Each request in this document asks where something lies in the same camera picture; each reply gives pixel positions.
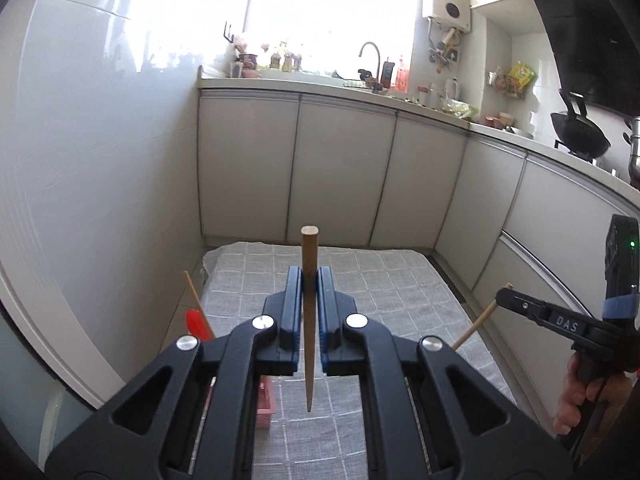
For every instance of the grey checked tablecloth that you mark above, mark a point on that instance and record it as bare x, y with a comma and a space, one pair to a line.
380, 280

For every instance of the pink perforated utensil holder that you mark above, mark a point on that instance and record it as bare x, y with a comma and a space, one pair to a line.
265, 405

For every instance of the red dish soap bottle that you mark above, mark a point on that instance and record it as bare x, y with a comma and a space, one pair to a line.
403, 77

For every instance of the black wok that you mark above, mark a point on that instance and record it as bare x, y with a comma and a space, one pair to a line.
582, 135

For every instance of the dark blue bottle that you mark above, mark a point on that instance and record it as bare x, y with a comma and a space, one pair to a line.
387, 75

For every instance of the clear plastic bottle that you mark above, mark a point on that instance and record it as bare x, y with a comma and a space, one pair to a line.
452, 91

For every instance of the kitchen window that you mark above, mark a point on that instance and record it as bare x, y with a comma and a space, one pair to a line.
325, 5

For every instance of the single wooden chopstick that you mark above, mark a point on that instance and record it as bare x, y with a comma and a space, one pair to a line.
472, 327
310, 260

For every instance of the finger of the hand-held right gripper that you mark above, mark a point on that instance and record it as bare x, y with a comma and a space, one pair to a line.
550, 316

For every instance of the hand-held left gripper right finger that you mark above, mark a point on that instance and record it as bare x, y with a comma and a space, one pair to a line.
325, 305

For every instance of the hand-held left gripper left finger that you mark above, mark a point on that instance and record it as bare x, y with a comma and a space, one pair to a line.
295, 305

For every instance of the white kitchen base cabinets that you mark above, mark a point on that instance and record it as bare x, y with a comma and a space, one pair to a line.
340, 170

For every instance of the glass jar with red lid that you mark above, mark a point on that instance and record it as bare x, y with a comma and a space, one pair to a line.
424, 96

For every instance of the white kitchen countertop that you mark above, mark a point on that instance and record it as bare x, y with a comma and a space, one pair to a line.
300, 85

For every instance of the pink bowl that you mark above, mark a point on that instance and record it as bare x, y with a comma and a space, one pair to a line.
495, 121

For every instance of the red plastic spoon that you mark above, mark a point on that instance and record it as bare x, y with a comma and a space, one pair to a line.
197, 325

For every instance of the yellow snack bag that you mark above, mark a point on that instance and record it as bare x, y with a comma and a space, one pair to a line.
521, 75

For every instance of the curved metal faucet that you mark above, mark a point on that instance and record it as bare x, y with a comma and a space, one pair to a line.
378, 60

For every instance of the gas stove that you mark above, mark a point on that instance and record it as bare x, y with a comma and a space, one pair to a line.
597, 162

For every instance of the row of windowsill ornaments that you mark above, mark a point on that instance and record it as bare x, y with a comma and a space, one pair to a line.
280, 60

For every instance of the person's right hand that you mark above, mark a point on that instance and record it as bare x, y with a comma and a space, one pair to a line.
567, 400

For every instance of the black range hood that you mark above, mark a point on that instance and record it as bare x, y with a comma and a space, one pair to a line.
590, 35

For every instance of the bag of green vegetables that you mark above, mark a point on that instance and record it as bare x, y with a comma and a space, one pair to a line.
460, 110

